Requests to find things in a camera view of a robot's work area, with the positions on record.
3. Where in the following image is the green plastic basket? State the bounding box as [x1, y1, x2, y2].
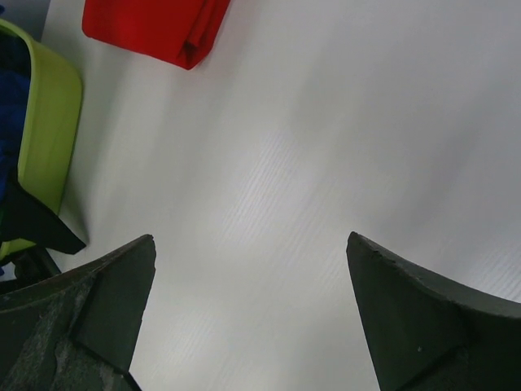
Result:
[1, 20, 82, 260]

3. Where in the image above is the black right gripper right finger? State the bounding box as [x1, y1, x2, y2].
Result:
[346, 232, 520, 390]

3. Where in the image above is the blue t shirt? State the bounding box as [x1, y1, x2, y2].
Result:
[0, 34, 33, 278]

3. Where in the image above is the black t shirt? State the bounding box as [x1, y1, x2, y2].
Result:
[1, 178, 86, 254]

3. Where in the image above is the red printed t shirt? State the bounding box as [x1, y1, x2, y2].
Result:
[82, 0, 230, 70]

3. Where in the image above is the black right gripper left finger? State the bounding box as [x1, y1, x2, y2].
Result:
[1, 235, 156, 390]

